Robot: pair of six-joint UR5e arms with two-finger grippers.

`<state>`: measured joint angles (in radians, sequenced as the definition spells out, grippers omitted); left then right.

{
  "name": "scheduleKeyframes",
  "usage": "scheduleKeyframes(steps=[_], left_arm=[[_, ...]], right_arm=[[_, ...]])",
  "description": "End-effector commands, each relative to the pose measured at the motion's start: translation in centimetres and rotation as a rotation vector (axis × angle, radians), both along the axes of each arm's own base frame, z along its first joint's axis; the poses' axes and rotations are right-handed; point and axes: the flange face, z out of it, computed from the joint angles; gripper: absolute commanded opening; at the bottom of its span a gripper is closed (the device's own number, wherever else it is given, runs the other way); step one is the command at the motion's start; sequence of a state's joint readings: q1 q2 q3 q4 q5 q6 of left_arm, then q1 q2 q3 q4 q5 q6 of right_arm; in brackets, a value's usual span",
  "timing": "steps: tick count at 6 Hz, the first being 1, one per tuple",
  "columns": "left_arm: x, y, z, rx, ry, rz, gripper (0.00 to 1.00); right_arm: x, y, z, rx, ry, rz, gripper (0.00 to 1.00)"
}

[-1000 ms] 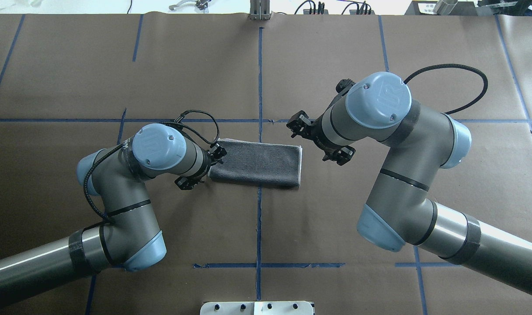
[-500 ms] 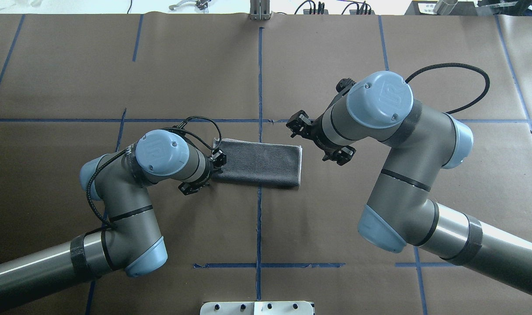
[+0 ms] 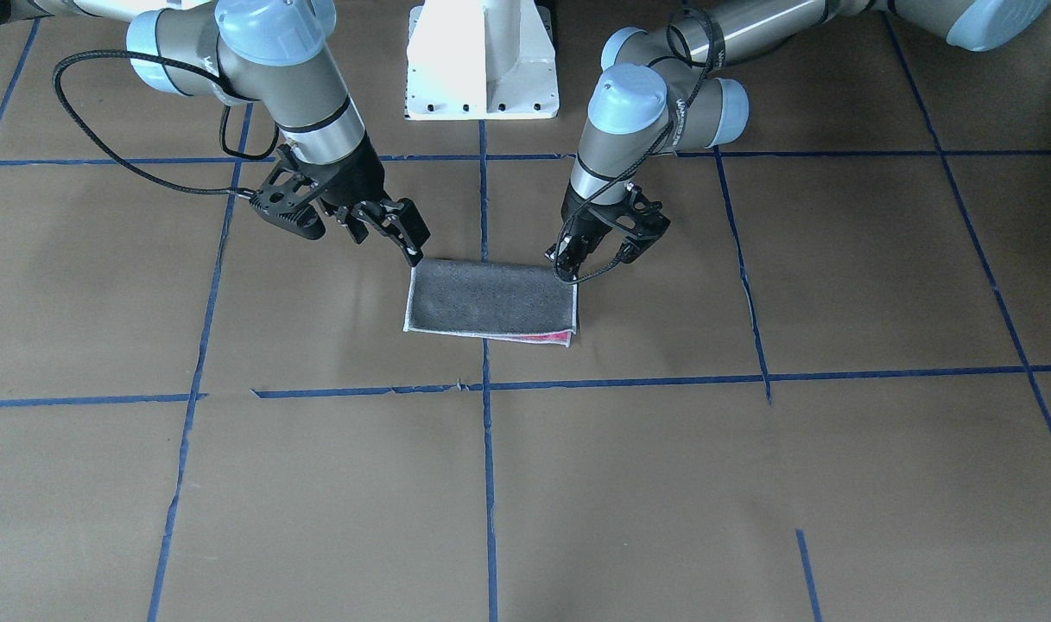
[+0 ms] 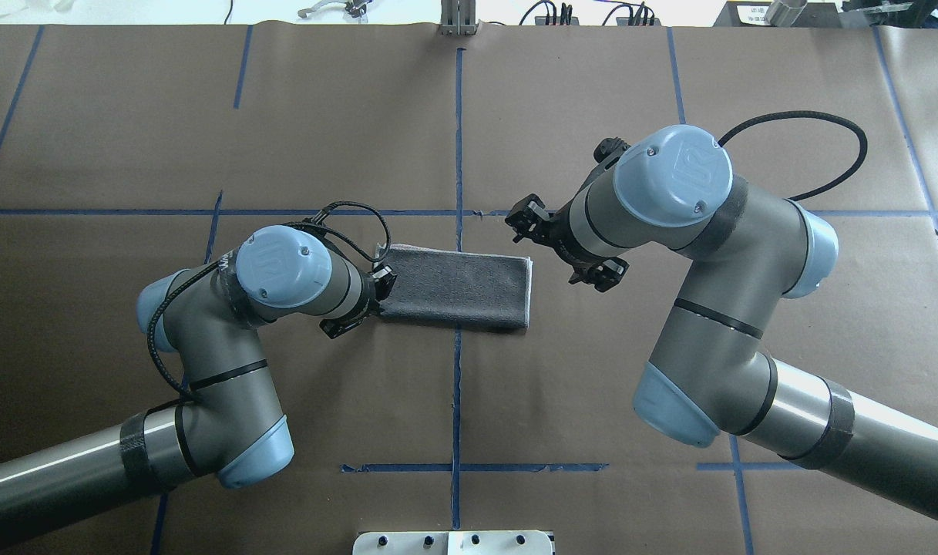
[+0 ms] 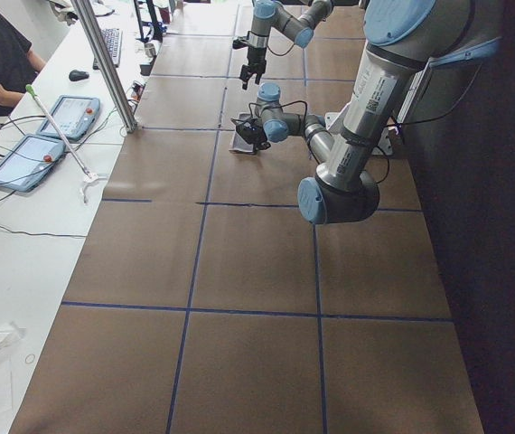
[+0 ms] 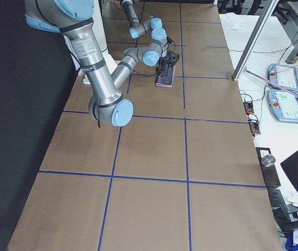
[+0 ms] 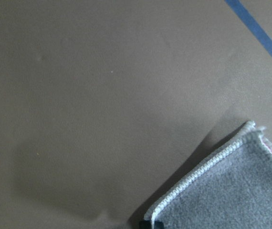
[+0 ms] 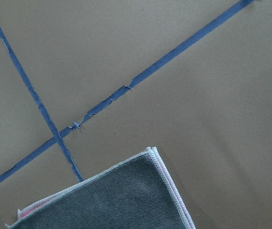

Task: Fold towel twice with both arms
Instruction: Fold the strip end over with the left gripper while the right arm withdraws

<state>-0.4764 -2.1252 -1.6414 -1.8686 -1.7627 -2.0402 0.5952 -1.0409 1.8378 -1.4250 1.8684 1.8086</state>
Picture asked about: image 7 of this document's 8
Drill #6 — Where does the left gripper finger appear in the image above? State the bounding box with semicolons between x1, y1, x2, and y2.
139;220;164;229

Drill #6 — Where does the pink and grey towel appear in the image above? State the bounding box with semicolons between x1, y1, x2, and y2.
143;121;272;229

